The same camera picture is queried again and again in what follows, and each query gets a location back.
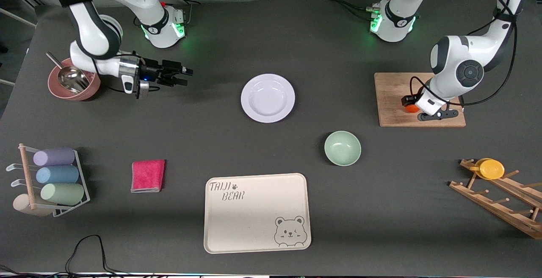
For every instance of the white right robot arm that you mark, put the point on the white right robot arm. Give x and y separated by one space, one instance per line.
91 28

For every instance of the pale lavender round plate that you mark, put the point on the pale lavender round plate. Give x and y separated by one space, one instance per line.
267 98

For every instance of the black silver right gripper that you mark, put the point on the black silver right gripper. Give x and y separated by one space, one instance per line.
155 72

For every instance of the yellow cup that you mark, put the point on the yellow cup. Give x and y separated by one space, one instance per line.
491 169

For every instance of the blue cup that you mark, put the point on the blue cup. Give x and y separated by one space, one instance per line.
57 174

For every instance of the metal scoop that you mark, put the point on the metal scoop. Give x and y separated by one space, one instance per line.
74 79

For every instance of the pale green bowl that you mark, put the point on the pale green bowl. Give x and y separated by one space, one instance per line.
342 148

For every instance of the white metal bar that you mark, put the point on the white metal bar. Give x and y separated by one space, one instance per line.
6 82
17 17

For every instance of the green cup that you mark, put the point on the green cup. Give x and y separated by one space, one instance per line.
62 194

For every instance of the wooden peg rack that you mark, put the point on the wooden peg rack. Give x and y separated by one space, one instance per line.
499 208

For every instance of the purple cup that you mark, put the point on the purple cup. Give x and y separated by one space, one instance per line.
55 157

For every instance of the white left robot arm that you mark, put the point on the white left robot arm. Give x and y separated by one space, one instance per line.
457 64

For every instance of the cream tray with bear print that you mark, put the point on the cream tray with bear print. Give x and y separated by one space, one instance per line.
250 223

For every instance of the beige cup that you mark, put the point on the beige cup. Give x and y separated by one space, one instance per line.
23 207

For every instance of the orange fruit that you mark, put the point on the orange fruit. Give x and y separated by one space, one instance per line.
410 109

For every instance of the pink bowl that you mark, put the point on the pink bowl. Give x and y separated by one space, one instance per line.
91 89

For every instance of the wooden cutting board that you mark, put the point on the wooden cutting board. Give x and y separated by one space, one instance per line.
394 117

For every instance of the pink folded cloth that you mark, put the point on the pink folded cloth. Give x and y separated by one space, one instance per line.
147 176

